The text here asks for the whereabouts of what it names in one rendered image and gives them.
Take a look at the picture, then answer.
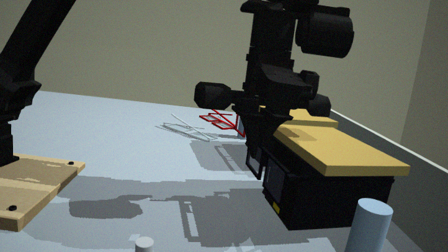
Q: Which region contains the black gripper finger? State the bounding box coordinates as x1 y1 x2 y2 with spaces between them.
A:
258 107 293 148
231 106 263 159

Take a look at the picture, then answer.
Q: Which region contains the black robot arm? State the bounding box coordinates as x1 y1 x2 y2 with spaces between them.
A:
0 0 354 167

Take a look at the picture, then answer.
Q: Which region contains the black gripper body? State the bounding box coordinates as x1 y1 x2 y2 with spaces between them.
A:
194 47 331 117

